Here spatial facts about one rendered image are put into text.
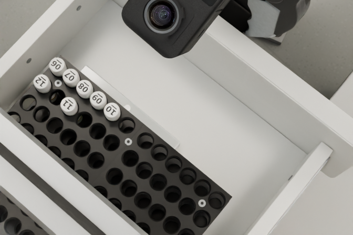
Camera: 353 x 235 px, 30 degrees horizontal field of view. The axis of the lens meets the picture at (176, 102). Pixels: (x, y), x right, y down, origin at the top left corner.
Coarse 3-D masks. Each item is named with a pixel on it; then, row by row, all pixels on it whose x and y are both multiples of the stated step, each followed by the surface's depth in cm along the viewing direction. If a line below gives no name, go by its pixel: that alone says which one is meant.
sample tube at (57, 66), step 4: (52, 60) 51; (56, 60) 51; (60, 60) 51; (52, 64) 51; (56, 64) 51; (60, 64) 51; (64, 64) 51; (52, 68) 51; (56, 68) 51; (60, 68) 51; (64, 68) 51; (52, 72) 52; (56, 72) 51; (60, 72) 51; (60, 76) 52
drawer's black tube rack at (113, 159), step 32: (32, 96) 52; (64, 96) 54; (32, 128) 54; (64, 128) 51; (96, 128) 54; (128, 128) 55; (64, 160) 51; (96, 160) 53; (128, 160) 54; (128, 192) 53; (160, 192) 50; (160, 224) 49; (192, 224) 49
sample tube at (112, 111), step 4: (108, 104) 50; (112, 104) 50; (116, 104) 50; (104, 108) 50; (108, 108) 50; (112, 108) 50; (116, 108) 50; (104, 112) 50; (108, 112) 50; (112, 112) 50; (116, 112) 50; (108, 116) 50; (112, 116) 50; (116, 116) 50; (112, 120) 51; (116, 120) 51; (120, 124) 53
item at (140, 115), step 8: (88, 72) 58; (96, 80) 58; (104, 80) 58; (104, 88) 57; (112, 88) 57; (112, 96) 57; (120, 96) 57; (128, 104) 57; (136, 112) 57; (144, 120) 57; (152, 120) 57; (152, 128) 56; (160, 128) 56; (160, 136) 56; (168, 136) 56; (176, 144) 56
